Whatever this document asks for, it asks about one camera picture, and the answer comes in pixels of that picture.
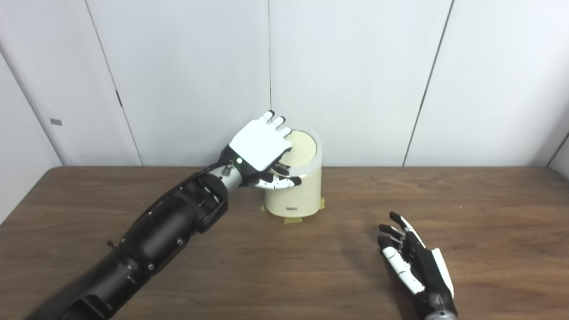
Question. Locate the black and white left hand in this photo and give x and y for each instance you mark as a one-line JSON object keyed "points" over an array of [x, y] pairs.
{"points": [[258, 144]]}

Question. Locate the black and white right hand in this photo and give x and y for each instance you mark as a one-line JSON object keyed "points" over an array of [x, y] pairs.
{"points": [[426, 271]]}

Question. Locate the cream round bin lid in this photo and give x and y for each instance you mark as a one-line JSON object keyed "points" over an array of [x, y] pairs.
{"points": [[304, 149]]}

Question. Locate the cream-colored bin body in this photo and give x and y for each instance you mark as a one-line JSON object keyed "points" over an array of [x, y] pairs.
{"points": [[302, 195]]}

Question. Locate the small grey wall label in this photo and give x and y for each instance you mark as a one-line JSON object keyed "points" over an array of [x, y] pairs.
{"points": [[56, 122]]}

